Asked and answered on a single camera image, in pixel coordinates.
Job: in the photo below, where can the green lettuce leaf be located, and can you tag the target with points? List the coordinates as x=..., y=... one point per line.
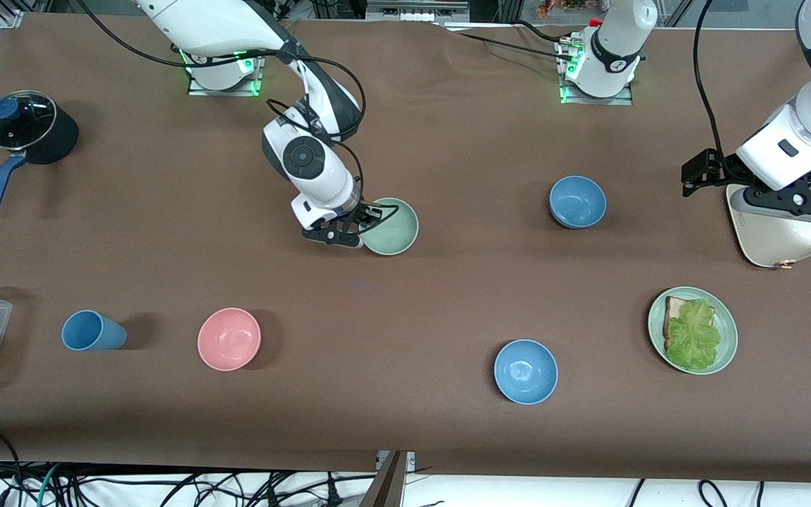
x=694, y=338

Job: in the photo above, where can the green bowl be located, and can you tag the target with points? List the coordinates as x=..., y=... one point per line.
x=398, y=236

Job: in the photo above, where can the blue bowl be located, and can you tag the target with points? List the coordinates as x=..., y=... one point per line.
x=577, y=202
x=526, y=372

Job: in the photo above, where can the pink bowl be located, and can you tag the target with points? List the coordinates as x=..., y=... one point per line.
x=229, y=339

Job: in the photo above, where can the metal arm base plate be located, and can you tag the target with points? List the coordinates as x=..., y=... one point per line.
x=236, y=88
x=627, y=98

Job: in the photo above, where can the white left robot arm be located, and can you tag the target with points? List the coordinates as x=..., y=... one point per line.
x=620, y=42

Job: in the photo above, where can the blue cup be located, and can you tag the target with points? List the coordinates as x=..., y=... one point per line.
x=92, y=331

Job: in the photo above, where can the green plate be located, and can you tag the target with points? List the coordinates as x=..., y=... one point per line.
x=728, y=334

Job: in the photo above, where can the bread slice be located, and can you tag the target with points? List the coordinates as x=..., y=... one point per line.
x=674, y=308

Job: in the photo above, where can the dark wooden beam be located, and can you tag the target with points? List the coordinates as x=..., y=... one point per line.
x=388, y=486

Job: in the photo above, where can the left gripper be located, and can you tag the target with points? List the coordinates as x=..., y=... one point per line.
x=724, y=167

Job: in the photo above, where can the brown table cover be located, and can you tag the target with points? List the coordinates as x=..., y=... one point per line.
x=405, y=303

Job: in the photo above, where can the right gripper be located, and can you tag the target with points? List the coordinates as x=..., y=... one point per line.
x=361, y=213

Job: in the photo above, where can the glass lid blue knob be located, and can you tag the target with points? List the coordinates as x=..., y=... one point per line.
x=22, y=120

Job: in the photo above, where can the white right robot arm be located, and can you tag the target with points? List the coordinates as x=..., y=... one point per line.
x=222, y=28

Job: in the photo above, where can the cream toaster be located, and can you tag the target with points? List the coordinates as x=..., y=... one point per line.
x=778, y=239

